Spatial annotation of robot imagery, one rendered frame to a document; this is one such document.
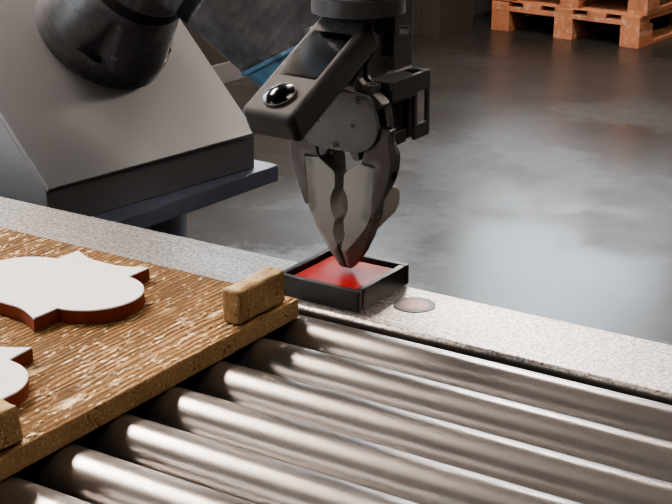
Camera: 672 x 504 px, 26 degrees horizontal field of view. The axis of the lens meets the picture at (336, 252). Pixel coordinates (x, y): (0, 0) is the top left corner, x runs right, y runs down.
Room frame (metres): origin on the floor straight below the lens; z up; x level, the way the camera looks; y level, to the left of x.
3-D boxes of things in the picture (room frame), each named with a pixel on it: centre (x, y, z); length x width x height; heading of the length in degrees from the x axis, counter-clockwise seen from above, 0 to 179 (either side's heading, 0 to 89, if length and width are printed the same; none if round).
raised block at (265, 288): (0.97, 0.06, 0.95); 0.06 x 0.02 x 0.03; 147
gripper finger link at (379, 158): (1.06, -0.02, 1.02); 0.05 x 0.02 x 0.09; 57
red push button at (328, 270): (1.07, -0.01, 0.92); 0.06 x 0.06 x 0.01; 57
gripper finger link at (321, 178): (1.10, -0.01, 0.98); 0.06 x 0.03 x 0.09; 147
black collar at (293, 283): (1.07, -0.01, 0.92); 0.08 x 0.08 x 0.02; 57
